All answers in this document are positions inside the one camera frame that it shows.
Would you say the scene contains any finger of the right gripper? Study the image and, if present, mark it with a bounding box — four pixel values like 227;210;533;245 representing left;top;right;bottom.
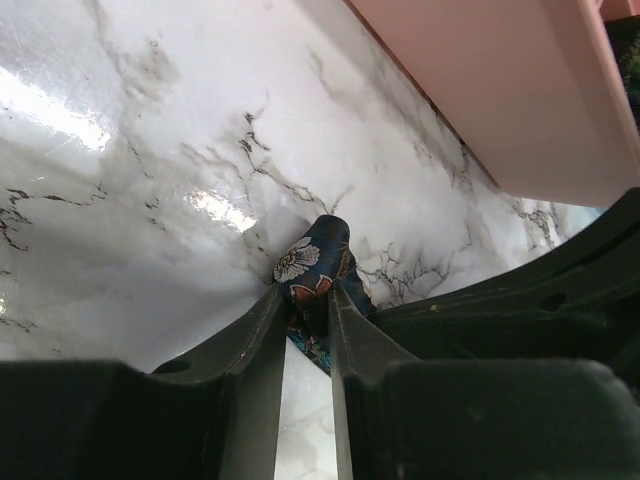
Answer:
373;188;639;380

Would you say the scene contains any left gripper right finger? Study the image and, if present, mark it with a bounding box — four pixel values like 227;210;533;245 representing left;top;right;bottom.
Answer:
328;287;639;479

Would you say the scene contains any floral patterned necktie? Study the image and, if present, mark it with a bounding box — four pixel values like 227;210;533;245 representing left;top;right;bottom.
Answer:
272;215;376;374

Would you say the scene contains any pink compartment organizer tray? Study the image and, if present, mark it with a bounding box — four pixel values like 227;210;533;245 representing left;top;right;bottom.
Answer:
353;0;639;207

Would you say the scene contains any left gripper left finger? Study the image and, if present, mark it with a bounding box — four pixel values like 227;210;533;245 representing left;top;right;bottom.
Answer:
1;287;286;479

